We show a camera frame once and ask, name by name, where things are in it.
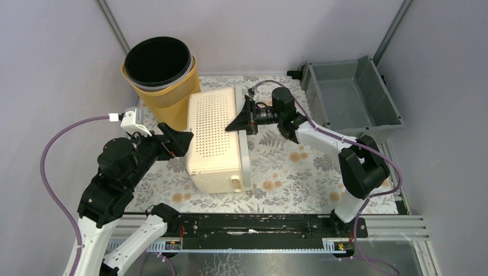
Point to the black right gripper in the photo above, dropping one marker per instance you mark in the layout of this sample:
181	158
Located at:
246	120

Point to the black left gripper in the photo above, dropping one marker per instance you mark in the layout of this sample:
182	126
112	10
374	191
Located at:
166	143

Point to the cream perforated plastic basket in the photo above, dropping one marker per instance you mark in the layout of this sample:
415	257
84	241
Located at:
217	161

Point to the yellow bin with black liner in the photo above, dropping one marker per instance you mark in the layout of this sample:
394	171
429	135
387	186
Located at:
163	72

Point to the grey plastic storage bin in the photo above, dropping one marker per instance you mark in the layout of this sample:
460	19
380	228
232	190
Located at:
350	97

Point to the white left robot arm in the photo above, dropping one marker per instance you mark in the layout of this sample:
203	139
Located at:
100	210

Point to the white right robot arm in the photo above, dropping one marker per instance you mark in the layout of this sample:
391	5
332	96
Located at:
362	167

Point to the floral patterned table mat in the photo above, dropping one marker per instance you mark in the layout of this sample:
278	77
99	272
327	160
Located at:
287	178

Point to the small circuit board left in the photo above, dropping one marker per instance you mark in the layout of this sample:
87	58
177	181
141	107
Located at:
172	245

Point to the small circuit board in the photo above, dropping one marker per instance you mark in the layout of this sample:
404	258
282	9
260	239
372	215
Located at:
340	246
172	245

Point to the small circuit board right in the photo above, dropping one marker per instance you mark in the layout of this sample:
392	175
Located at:
340	246

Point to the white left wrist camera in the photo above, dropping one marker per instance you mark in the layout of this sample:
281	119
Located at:
131	121

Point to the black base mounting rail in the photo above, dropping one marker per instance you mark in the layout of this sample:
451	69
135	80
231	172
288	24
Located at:
200	225

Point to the white slotted cable duct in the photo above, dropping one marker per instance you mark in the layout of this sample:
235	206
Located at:
253	244

